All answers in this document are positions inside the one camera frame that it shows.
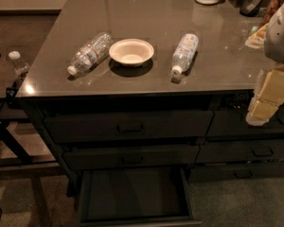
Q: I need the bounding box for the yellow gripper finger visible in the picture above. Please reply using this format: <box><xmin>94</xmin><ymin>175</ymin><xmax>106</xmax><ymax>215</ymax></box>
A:
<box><xmin>246</xmin><ymin>67</ymin><xmax>284</xmax><ymax>126</ymax></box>

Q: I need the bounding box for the blue label plastic bottle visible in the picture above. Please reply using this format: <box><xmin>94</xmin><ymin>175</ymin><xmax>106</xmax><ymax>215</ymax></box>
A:
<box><xmin>171</xmin><ymin>33</ymin><xmax>199</xmax><ymax>77</ymax></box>

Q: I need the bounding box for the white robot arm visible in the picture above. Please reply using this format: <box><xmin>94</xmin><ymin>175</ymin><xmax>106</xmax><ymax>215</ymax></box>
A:
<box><xmin>245</xmin><ymin>3</ymin><xmax>284</xmax><ymax>127</ymax></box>

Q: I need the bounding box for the top right drawer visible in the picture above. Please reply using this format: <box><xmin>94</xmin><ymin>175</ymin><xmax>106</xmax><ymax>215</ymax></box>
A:
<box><xmin>207</xmin><ymin>106</ymin><xmax>284</xmax><ymax>137</ymax></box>

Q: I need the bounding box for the bottom right drawer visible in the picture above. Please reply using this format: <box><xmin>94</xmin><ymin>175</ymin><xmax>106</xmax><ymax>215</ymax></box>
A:
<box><xmin>187</xmin><ymin>162</ymin><xmax>284</xmax><ymax>183</ymax></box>

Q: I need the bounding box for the middle right drawer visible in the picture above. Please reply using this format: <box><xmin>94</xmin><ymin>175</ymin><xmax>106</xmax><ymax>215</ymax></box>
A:
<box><xmin>196</xmin><ymin>139</ymin><xmax>284</xmax><ymax>164</ymax></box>

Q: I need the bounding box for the red label plastic bottle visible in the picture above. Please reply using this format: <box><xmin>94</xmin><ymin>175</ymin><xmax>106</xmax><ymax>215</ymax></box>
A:
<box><xmin>67</xmin><ymin>32</ymin><xmax>113</xmax><ymax>77</ymax></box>

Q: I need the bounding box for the open bottom left drawer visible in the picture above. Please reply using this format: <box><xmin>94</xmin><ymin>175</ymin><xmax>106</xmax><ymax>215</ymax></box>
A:
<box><xmin>77</xmin><ymin>166</ymin><xmax>202</xmax><ymax>227</ymax></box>

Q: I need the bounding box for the middle left drawer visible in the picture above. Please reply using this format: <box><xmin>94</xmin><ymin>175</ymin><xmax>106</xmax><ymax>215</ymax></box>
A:
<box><xmin>63</xmin><ymin>145</ymin><xmax>199</xmax><ymax>170</ymax></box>

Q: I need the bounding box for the top left drawer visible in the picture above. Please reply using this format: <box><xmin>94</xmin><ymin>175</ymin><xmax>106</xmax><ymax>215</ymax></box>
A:
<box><xmin>44</xmin><ymin>110</ymin><xmax>213</xmax><ymax>143</ymax></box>

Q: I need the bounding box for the small clear bottle white cap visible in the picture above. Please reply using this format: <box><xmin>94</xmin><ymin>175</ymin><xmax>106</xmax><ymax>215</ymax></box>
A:
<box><xmin>9</xmin><ymin>51</ymin><xmax>30</xmax><ymax>76</ymax></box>

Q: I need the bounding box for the clear jar of snacks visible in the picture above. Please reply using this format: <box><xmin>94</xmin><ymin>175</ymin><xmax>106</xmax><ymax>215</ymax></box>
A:
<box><xmin>259</xmin><ymin>0</ymin><xmax>284</xmax><ymax>26</ymax></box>

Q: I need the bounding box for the white paper bowl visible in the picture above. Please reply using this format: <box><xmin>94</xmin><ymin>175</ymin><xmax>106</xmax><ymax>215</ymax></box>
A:
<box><xmin>109</xmin><ymin>39</ymin><xmax>154</xmax><ymax>67</ymax></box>

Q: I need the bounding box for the small black clamp device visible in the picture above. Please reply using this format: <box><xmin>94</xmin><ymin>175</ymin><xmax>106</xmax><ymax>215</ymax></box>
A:
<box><xmin>6</xmin><ymin>87</ymin><xmax>20</xmax><ymax>109</ymax></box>

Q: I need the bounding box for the dark side table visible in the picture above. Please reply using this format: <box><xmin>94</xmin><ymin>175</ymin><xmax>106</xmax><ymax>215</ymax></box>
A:
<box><xmin>0</xmin><ymin>48</ymin><xmax>60</xmax><ymax>172</ymax></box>

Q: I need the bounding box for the dark cabinet frame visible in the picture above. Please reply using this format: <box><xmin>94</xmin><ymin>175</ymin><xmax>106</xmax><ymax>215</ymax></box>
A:
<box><xmin>20</xmin><ymin>93</ymin><xmax>284</xmax><ymax>183</ymax></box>

